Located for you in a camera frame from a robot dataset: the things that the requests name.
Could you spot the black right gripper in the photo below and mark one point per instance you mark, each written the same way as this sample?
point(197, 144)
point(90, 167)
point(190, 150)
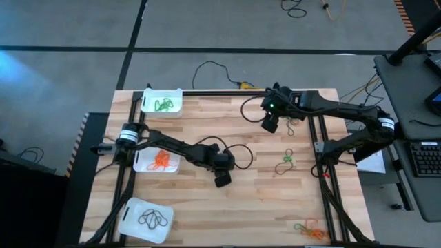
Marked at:
point(280, 101)

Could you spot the black frame clamp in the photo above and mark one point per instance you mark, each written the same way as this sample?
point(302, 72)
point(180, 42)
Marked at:
point(275, 84)
point(149, 86)

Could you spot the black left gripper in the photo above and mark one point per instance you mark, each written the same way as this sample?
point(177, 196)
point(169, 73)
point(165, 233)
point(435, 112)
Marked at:
point(220, 158)

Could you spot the black keyboard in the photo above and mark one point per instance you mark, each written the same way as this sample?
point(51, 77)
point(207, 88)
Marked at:
point(427, 160)

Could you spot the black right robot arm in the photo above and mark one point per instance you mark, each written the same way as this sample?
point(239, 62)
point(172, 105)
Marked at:
point(344, 110)

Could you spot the grey desk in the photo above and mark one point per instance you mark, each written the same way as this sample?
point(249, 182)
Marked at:
point(406, 96)

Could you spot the black panel with hazard stripes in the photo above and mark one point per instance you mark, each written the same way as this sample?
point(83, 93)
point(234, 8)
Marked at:
point(404, 17)

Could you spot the dark furniture block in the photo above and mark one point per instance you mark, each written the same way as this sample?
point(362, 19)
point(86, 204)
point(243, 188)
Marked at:
point(31, 213)

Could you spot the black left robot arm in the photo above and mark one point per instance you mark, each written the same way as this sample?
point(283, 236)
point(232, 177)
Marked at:
point(179, 149)

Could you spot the small black floor object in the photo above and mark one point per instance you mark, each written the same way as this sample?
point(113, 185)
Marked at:
point(397, 206)

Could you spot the black round pole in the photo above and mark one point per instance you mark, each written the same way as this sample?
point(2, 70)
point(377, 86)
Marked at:
point(410, 43)

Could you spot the white plastic basket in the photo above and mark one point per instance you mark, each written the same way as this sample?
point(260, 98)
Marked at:
point(144, 236)
point(177, 112)
point(174, 168)

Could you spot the white paper sheet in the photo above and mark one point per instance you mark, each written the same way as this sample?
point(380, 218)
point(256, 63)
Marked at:
point(373, 165)

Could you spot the black aluminium table frame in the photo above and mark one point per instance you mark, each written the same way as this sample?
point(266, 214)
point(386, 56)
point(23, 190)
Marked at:
point(213, 93)

